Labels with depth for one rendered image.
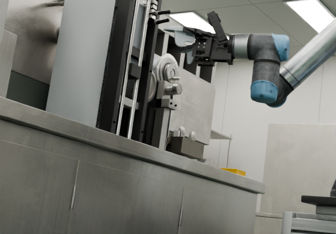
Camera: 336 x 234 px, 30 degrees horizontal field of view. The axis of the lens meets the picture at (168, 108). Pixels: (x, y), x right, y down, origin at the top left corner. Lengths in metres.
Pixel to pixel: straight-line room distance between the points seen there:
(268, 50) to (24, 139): 0.72
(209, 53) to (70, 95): 0.56
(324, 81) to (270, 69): 5.31
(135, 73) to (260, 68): 0.43
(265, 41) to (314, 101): 5.28
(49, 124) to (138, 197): 0.43
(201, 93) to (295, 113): 3.98
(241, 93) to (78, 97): 5.44
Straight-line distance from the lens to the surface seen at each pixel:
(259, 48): 1.77
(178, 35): 1.81
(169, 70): 2.32
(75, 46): 2.18
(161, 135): 2.23
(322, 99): 7.01
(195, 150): 2.44
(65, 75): 2.17
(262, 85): 1.74
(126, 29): 1.95
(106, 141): 1.61
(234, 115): 7.41
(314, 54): 1.88
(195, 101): 3.12
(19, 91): 2.24
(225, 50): 1.81
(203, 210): 2.07
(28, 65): 2.27
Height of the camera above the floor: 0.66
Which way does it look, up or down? 11 degrees up
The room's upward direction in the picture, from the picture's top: 8 degrees clockwise
